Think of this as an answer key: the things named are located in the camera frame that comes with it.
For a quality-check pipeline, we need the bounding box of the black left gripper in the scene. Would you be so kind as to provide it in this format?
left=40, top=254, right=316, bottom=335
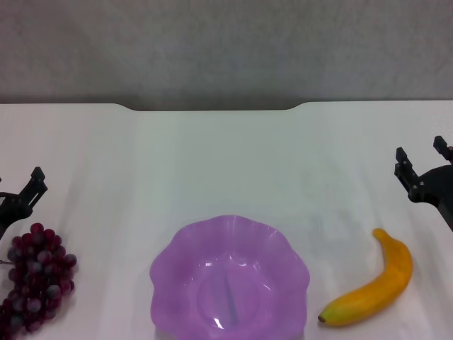
left=0, top=166, right=49, bottom=242

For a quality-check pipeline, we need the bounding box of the purple scalloped plastic plate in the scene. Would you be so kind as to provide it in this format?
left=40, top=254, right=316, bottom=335
left=149, top=214, right=311, bottom=336

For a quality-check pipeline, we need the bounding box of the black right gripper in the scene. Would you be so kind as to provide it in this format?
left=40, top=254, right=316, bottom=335
left=394, top=135, right=453, bottom=231

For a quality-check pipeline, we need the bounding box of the yellow plastic banana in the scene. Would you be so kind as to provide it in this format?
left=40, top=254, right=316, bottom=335
left=317, top=228, right=414, bottom=327

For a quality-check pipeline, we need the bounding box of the dark red grape bunch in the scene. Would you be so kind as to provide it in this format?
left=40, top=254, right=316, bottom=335
left=0, top=222, right=78, bottom=337

